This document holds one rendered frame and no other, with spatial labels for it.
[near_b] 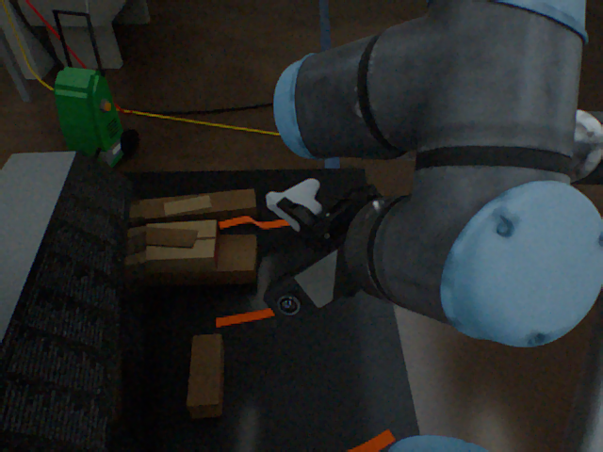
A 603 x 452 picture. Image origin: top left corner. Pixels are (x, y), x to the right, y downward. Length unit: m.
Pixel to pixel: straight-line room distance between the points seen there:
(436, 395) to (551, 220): 1.80
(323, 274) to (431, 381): 1.66
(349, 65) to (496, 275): 0.18
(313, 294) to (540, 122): 0.25
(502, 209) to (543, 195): 0.02
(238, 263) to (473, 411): 1.20
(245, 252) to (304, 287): 1.81
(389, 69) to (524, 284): 0.16
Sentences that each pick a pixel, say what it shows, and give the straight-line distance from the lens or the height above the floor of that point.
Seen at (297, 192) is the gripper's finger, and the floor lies 1.46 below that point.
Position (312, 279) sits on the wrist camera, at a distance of 0.43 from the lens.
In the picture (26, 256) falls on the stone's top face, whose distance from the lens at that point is 1.53.
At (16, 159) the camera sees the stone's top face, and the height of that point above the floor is 0.81.
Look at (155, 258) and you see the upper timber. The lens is 2.17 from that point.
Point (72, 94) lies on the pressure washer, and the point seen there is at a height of 0.50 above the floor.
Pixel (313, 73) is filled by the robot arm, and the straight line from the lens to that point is 0.37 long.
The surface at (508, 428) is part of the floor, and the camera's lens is 2.08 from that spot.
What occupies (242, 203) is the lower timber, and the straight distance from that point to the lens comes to 2.51.
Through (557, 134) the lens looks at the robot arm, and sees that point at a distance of 0.28.
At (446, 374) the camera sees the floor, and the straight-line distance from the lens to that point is 2.09.
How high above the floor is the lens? 1.80
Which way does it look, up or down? 46 degrees down
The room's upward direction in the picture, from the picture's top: straight up
